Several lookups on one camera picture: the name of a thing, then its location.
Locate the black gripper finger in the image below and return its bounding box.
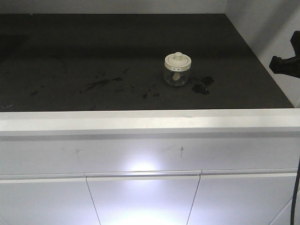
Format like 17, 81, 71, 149
269, 56, 300, 77
290, 30, 300, 57

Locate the glass jar with cream lid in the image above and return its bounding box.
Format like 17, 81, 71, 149
163, 52, 192, 87

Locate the white fume hood base cabinet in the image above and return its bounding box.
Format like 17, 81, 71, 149
0, 109, 300, 225

